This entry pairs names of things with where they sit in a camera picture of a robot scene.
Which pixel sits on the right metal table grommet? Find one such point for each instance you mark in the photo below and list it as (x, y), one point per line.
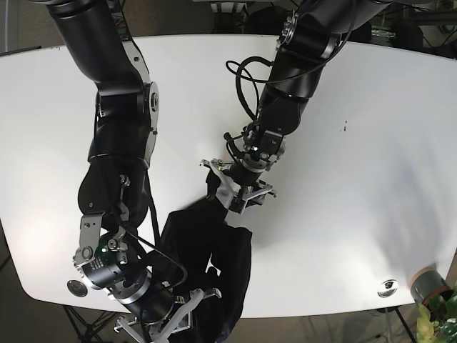
(387, 288)

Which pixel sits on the metal table grommet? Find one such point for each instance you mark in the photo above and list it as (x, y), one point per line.
(77, 288)
(387, 288)

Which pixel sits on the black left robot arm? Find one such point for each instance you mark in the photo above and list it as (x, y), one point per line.
(311, 37)

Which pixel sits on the left metal table grommet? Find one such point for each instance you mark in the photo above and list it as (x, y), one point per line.
(77, 288)

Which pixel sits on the black printed T-shirt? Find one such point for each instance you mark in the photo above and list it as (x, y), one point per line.
(215, 255)

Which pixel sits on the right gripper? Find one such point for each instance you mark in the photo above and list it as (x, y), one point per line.
(158, 314)

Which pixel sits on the grey plant pot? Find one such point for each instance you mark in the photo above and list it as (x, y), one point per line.
(428, 283)

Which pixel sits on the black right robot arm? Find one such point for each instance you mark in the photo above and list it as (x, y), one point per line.
(115, 195)

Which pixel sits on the green potted plant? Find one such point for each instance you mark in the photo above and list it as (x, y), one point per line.
(437, 321)

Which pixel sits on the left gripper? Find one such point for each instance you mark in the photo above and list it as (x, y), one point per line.
(236, 183)

